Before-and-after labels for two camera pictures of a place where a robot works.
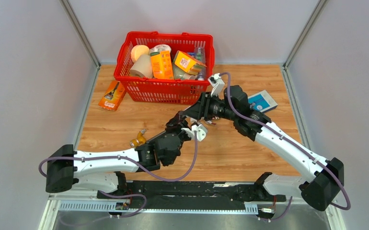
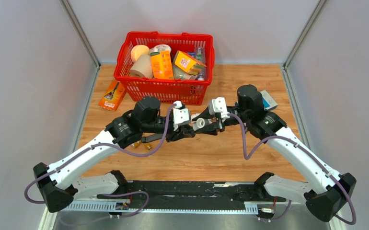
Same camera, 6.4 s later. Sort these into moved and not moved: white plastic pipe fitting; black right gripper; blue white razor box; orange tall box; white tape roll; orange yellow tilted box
Moved: black right gripper; white plastic pipe fitting
Not moved: orange yellow tilted box; blue white razor box; white tape roll; orange tall box
